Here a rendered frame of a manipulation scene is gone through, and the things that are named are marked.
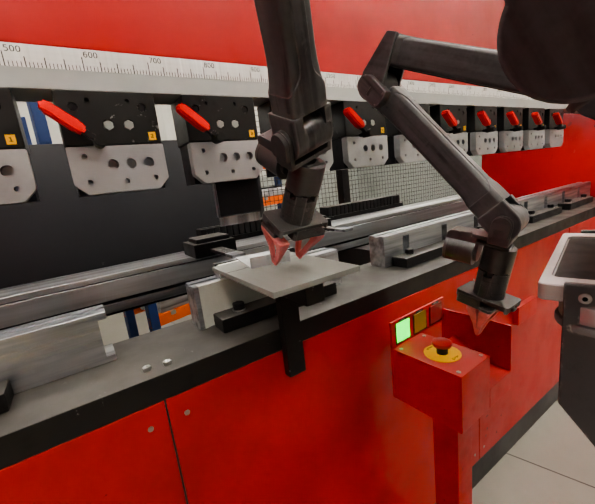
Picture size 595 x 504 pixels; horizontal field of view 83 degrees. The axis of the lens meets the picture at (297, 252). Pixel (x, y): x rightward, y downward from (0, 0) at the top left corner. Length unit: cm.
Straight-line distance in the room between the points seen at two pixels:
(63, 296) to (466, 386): 89
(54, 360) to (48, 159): 66
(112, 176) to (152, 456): 47
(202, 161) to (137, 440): 50
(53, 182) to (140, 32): 61
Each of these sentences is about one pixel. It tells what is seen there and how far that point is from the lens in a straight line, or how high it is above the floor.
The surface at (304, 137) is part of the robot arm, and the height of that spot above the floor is 121.
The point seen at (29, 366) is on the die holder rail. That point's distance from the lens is 73.
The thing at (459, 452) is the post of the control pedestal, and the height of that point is 54.
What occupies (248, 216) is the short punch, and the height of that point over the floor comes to 109.
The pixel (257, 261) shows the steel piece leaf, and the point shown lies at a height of 101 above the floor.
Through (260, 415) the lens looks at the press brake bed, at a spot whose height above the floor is 71.
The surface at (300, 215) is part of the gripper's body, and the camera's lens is 56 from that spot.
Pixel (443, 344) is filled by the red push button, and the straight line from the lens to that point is 76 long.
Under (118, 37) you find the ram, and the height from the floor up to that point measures 143.
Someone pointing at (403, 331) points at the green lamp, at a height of 81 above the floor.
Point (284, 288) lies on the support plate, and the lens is 52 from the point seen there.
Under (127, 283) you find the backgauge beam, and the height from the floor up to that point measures 95.
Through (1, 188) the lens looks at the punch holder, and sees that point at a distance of 67.
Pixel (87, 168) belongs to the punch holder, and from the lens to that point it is 67.
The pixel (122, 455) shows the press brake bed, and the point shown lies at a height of 77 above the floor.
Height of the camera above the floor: 116
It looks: 12 degrees down
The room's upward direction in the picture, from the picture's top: 7 degrees counter-clockwise
